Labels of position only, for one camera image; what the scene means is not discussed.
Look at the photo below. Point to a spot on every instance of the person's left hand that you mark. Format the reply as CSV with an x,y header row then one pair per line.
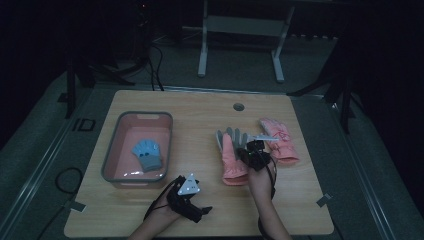
x,y
165,213

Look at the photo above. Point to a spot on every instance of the pink glove with grey palm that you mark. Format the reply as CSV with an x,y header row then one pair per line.
x,y
231,160

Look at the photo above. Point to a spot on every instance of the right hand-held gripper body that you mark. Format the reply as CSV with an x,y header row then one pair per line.
x,y
258,158

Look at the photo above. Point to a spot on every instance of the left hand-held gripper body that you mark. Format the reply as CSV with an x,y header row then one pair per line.
x,y
189,186

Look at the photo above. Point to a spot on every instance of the person's right hand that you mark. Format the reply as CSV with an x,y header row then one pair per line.
x,y
261,183

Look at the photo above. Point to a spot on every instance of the grey tape piece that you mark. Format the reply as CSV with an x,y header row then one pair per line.
x,y
78,206
324,200

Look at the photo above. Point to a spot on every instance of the pink padded glove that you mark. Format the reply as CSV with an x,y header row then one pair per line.
x,y
283,146

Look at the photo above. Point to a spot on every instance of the white metal desk frame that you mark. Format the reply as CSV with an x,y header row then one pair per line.
x,y
245,26

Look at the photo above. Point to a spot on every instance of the blue glove with grey cuff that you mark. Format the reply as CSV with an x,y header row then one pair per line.
x,y
146,153

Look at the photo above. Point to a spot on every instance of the round grey table grommet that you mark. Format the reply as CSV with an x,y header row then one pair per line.
x,y
238,107

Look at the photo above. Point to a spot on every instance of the black floor stand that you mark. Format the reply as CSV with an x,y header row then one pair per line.
x,y
345,100
70,86

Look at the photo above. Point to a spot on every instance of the pink basin with grey rim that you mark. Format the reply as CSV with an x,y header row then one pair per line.
x,y
133,163

